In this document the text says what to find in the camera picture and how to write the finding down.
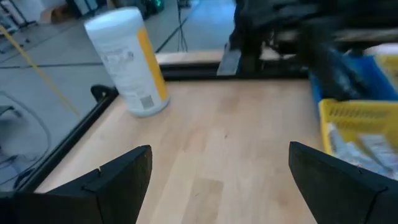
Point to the black metal table frame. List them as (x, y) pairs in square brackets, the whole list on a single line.
[(69, 140)]

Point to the blue plastic basket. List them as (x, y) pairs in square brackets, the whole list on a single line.
[(376, 79)]

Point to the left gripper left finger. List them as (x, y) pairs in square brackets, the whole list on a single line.
[(118, 193)]

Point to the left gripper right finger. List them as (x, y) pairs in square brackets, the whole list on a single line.
[(335, 196)]

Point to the white yellow wipes canister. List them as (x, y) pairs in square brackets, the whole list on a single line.
[(130, 68)]

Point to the gray metal base plate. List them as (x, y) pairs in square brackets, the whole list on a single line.
[(229, 63)]

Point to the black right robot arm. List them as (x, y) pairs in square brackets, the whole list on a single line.
[(264, 18)]

